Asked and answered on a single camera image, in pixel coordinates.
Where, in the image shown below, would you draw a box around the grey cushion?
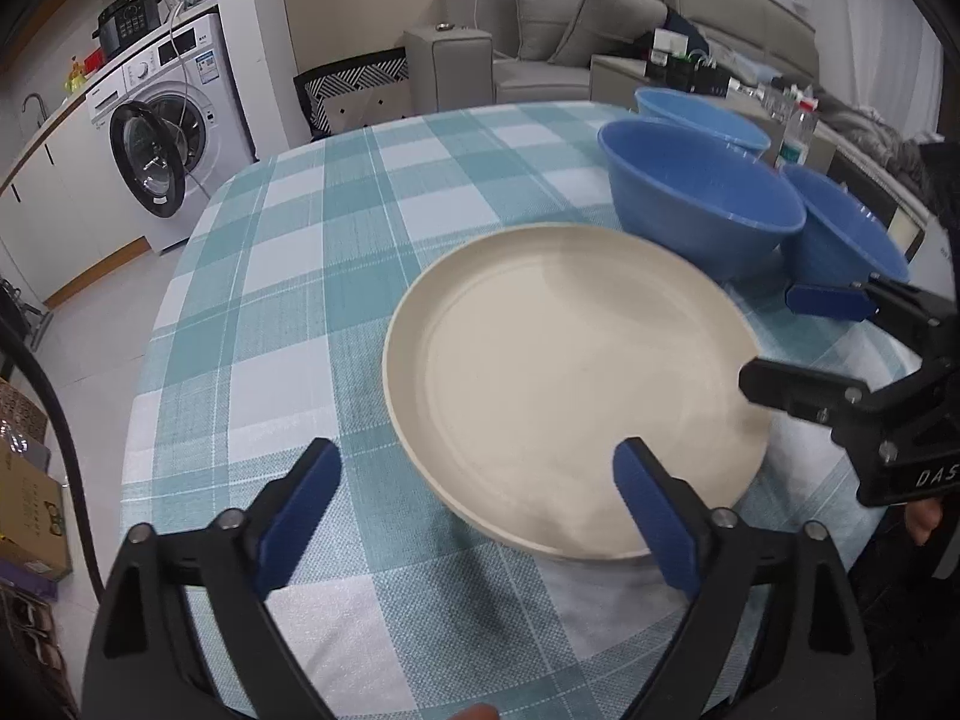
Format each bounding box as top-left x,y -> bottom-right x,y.
551,0 -> 668,67
508,0 -> 593,61

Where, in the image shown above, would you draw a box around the yellow cardboard box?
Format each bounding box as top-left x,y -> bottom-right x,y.
0,457 -> 72,582

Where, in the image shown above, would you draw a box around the white lower cabinets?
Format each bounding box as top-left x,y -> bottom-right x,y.
0,94 -> 151,308

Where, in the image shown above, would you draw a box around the brown patterned cardboard box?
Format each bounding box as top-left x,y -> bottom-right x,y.
0,377 -> 52,466

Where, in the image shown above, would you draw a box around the cream plate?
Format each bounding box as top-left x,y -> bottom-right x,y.
382,225 -> 773,562

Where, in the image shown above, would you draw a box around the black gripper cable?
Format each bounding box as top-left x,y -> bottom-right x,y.
0,311 -> 106,595

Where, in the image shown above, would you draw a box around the black box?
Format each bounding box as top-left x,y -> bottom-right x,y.
645,52 -> 732,95

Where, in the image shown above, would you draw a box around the plastic water bottle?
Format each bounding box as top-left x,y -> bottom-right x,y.
775,99 -> 818,170

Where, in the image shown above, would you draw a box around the person's right hand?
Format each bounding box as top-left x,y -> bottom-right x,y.
902,499 -> 944,547

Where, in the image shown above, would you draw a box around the dark cloth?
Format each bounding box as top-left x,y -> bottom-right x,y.
660,6 -> 710,46

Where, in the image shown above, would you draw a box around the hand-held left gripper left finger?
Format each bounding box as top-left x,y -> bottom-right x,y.
81,436 -> 344,720

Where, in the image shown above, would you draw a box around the white washing machine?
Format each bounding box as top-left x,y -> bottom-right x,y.
85,11 -> 256,256

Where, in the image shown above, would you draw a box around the shoe rack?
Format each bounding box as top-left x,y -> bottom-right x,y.
0,577 -> 76,720

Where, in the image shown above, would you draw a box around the grey blanket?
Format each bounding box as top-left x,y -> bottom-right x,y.
814,86 -> 923,188

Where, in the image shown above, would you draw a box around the black pressure cooker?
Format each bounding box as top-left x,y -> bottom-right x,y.
91,0 -> 164,61

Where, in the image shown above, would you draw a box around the light blue bowl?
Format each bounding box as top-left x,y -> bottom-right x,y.
780,163 -> 912,293
635,87 -> 772,158

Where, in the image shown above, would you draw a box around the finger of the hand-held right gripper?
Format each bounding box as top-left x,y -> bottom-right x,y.
785,275 -> 950,355
739,358 -> 875,429

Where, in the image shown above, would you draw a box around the teal checkered tablecloth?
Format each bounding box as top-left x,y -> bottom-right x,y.
120,100 -> 931,720

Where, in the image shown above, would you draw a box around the grey sofa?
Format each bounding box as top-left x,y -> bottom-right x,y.
405,0 -> 826,117

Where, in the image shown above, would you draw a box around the black white patterned cushion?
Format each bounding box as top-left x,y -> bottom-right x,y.
292,47 -> 413,142

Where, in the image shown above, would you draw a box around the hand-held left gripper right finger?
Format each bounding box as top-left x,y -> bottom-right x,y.
611,435 -> 878,720

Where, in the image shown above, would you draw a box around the dark blue bowl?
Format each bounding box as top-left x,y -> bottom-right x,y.
598,120 -> 807,282

